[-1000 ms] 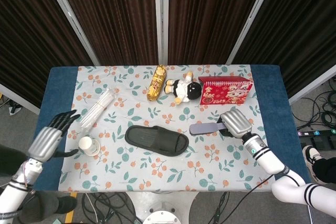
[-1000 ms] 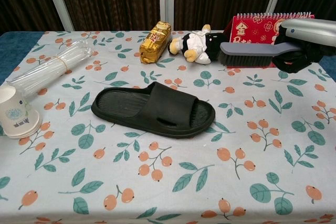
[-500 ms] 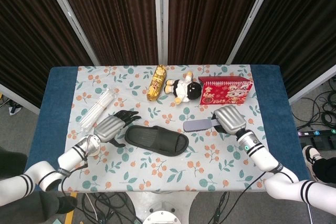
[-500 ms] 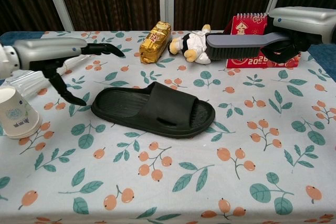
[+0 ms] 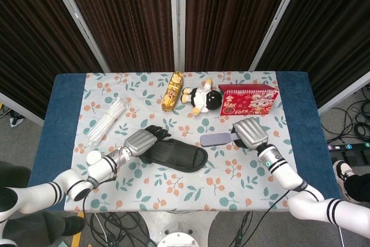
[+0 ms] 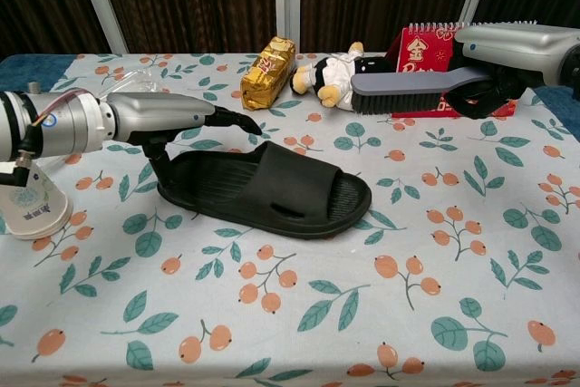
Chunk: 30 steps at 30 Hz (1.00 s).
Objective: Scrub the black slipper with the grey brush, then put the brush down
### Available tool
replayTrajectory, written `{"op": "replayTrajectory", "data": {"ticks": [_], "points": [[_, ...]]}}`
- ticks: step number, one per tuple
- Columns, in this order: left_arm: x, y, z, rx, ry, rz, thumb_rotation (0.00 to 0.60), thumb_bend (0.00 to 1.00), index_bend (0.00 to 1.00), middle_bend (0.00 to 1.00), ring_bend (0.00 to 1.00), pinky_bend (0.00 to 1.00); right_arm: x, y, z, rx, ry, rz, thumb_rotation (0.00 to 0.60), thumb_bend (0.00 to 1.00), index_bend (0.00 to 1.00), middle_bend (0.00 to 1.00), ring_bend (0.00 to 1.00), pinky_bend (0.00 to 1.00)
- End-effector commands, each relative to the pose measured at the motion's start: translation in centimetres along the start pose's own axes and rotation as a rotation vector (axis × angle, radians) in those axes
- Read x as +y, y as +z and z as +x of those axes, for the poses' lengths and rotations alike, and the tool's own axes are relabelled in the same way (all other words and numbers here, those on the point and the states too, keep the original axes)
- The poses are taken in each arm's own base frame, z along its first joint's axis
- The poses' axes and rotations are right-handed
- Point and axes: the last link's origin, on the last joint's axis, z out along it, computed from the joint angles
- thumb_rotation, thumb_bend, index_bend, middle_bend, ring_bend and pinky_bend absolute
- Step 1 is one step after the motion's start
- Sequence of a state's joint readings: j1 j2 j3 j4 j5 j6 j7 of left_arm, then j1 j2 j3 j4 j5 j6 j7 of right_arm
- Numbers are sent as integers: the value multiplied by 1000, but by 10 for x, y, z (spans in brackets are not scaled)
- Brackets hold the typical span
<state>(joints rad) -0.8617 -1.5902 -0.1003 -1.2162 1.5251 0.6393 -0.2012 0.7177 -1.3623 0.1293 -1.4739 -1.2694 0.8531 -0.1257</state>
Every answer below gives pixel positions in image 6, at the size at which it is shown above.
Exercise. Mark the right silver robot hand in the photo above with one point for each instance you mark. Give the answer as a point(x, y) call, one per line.
point(512, 49)

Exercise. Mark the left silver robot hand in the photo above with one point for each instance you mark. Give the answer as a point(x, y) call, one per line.
point(154, 113)

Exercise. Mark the black slipper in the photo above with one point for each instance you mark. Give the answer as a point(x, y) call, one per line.
point(254, 187)

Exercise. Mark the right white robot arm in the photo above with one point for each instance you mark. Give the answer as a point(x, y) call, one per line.
point(573, 70)

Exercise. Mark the clear plastic bag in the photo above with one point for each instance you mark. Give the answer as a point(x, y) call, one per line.
point(131, 81)

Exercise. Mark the red spiral desk calendar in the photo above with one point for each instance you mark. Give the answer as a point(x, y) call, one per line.
point(423, 49)

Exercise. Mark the gold foil snack package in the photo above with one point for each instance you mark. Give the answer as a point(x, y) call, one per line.
point(267, 76)

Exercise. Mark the blue table cover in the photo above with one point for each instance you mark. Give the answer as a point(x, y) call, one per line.
point(18, 70)

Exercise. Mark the white paper cup stack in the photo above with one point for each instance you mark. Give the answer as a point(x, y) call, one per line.
point(36, 210)

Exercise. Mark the black and white plush doll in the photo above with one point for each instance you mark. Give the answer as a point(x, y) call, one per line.
point(335, 72)

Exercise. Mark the floral patterned tablecloth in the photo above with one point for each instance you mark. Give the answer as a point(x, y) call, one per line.
point(290, 305)

